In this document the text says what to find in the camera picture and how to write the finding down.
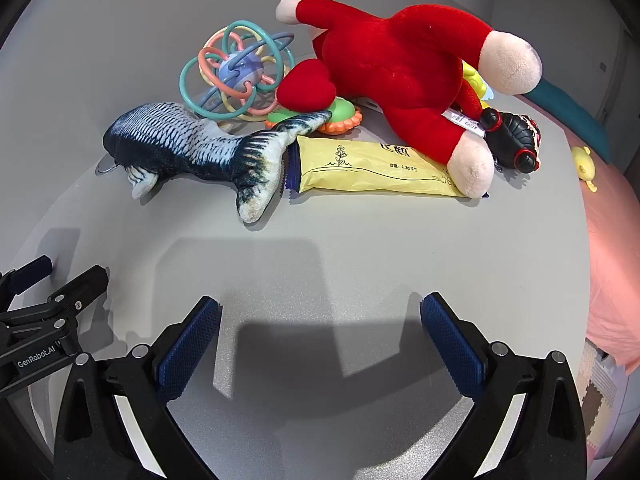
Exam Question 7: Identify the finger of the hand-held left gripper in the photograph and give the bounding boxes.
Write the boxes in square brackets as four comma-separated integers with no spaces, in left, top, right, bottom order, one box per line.
[0,265,111,357]
[0,255,53,311]

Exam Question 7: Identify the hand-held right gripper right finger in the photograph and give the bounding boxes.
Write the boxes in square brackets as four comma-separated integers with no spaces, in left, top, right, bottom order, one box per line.
[412,291,588,480]

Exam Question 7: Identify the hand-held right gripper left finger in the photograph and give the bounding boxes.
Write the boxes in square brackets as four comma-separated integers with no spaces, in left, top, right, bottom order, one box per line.
[52,296,236,480]

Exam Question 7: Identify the grey plush fish toy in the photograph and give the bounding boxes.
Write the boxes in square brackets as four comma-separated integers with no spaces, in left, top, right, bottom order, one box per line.
[102,102,333,224]

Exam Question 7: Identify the yellow snack packet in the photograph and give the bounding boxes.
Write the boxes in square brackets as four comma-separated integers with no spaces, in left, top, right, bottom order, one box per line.
[284,135,493,201]

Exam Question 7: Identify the black and red toy figure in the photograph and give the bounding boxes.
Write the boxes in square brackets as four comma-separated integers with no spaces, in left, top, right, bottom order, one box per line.
[479,107,543,176]

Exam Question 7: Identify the green and orange teether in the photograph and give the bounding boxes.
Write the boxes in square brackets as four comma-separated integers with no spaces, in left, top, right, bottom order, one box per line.
[265,96,363,135]

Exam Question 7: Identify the yellow plastic toy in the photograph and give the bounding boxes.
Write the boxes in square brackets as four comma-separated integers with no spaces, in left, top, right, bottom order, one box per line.
[461,60,496,111]

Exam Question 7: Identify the coloured ring rattle ball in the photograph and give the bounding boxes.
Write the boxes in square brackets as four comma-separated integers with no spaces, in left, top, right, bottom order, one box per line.
[179,20,296,123]

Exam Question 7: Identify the red plush monkey toy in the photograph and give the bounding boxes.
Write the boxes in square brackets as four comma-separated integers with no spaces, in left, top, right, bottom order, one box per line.
[275,0,543,198]

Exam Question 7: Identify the foam floor mat tiles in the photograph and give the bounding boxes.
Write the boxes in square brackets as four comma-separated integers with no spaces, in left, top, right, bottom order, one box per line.
[575,340,632,466]

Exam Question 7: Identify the pink bed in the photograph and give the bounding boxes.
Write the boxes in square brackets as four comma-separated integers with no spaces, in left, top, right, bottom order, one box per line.
[520,95,640,376]

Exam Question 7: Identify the yellow duck plush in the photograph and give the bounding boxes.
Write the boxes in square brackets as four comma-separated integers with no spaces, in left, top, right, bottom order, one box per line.
[571,146,598,193]

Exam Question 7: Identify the teal pillow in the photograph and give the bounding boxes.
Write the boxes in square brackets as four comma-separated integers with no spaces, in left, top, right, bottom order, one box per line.
[520,77,613,163]

